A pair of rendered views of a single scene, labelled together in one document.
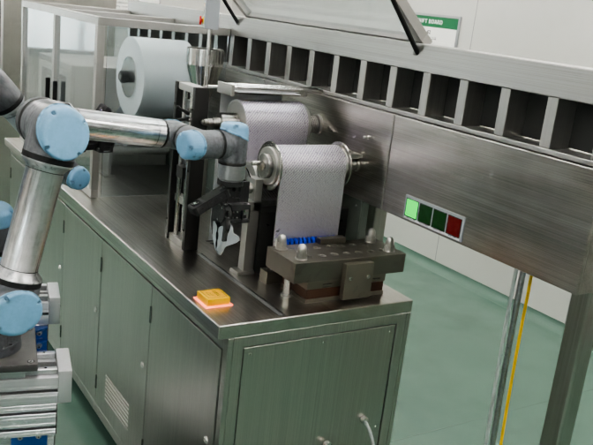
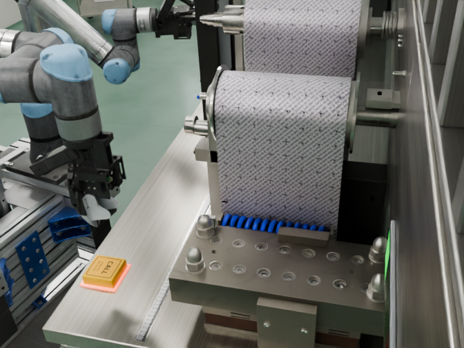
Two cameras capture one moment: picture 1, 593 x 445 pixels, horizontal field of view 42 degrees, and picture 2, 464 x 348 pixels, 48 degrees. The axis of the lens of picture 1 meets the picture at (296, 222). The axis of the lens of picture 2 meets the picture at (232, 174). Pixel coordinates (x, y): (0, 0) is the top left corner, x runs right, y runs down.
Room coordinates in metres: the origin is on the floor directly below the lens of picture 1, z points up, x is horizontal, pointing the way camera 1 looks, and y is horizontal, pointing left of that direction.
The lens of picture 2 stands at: (1.71, -0.60, 1.68)
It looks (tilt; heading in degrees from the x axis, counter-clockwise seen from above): 33 degrees down; 50
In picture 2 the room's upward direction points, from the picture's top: 3 degrees counter-clockwise
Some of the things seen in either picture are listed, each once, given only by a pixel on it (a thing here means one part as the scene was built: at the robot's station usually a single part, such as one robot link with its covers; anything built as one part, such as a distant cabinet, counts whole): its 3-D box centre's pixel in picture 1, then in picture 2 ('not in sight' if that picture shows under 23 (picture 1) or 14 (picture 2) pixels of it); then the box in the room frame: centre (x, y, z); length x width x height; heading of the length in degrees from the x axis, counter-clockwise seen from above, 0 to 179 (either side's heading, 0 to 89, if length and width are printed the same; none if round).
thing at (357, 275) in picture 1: (356, 280); (286, 328); (2.16, -0.20, 0.96); 0.10 x 0.03 x 0.11; 124
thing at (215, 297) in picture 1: (213, 297); (105, 271); (2.03, 0.21, 0.91); 0.07 x 0.07 x 0.02; 34
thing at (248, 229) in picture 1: (245, 226); (212, 177); (2.30, 0.15, 1.05); 0.06 x 0.05 x 0.31; 124
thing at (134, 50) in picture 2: not in sight; (126, 54); (2.50, 0.81, 1.12); 0.11 x 0.08 x 0.11; 47
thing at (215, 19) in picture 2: (210, 122); (213, 19); (2.46, 0.31, 1.33); 0.06 x 0.03 x 0.03; 124
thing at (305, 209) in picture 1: (309, 210); (277, 182); (2.31, -0.04, 1.12); 0.23 x 0.01 x 0.18; 124
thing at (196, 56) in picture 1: (205, 56); not in sight; (2.95, 0.41, 1.50); 0.14 x 0.14 x 0.06
